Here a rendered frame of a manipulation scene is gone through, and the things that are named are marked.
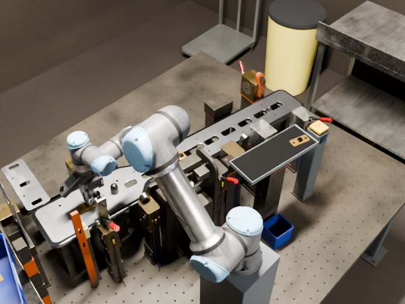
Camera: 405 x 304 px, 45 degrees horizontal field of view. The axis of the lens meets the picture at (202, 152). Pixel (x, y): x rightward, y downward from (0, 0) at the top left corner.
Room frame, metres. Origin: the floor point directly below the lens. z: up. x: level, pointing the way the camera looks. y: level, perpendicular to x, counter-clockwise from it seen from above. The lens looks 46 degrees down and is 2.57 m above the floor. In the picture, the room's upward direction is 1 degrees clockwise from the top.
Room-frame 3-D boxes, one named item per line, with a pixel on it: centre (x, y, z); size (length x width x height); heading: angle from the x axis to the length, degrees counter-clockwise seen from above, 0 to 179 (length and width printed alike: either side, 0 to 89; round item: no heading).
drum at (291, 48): (3.33, -0.70, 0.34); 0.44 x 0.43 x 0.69; 47
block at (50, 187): (1.32, 0.65, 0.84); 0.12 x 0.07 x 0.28; 38
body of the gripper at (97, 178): (1.23, 0.44, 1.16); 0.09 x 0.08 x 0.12; 128
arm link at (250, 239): (0.92, -0.13, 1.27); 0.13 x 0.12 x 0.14; 141
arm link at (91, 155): (1.17, 0.35, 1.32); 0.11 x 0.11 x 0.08; 51
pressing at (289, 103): (1.51, 0.08, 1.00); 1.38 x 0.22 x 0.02; 128
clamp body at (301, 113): (1.72, -0.48, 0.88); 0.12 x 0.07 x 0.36; 38
